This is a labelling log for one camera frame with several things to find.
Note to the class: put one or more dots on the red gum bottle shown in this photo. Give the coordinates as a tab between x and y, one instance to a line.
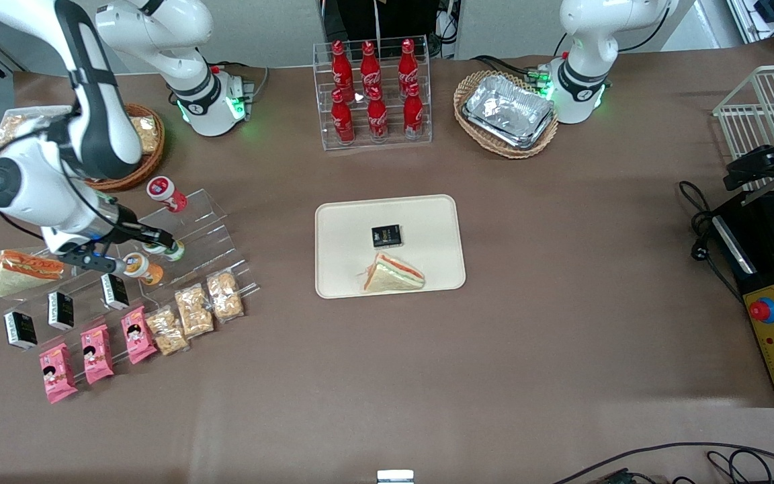
166	193

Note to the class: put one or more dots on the clear acrylic bottle rack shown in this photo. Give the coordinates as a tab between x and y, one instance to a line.
390	142

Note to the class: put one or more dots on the red emergency stop button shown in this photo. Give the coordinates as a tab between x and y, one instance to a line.
762	310

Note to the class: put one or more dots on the small black box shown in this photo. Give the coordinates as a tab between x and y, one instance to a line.
61	310
386	236
115	292
21	329

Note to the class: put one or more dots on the black machine lever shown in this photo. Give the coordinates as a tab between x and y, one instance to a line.
770	165

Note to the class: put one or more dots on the small white device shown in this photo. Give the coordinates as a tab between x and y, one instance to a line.
395	476

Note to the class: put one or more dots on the red cola bottle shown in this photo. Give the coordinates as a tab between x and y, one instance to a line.
342	121
370	67
413	114
341	67
377	117
408	67

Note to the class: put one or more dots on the clear acrylic stepped shelf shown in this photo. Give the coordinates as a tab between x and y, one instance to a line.
209	232

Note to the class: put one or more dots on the light wicker basket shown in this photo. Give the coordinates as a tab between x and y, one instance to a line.
471	87

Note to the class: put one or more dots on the aluminium foil tray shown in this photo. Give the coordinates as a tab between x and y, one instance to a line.
508	111

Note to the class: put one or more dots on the green gum bottle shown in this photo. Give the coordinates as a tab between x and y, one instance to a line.
170	253

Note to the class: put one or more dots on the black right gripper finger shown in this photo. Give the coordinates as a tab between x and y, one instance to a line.
130	245
156	238

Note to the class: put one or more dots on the pink snack packet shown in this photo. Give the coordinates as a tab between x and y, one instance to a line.
97	354
138	335
58	373

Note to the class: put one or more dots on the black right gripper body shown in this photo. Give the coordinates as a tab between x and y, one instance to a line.
125	228

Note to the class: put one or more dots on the brown wicker basket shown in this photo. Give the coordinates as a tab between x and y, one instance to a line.
152	165

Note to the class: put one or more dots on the clear bag of beige snacks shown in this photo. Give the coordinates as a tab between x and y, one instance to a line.
148	134
14	128
193	309
166	331
224	294

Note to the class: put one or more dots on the wrapped triangle sandwich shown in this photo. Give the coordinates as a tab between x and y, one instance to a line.
27	272
394	275

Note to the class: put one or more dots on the white rectangular tray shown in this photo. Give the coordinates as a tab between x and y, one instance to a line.
51	109

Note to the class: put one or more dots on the cream plastic tray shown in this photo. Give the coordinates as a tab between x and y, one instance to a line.
427	222

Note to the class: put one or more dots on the orange gum bottle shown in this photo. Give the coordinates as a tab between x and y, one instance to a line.
145	270

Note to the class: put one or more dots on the black machine with yellow panel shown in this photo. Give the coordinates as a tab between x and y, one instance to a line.
763	269

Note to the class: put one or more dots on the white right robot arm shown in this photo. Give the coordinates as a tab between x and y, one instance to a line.
98	107

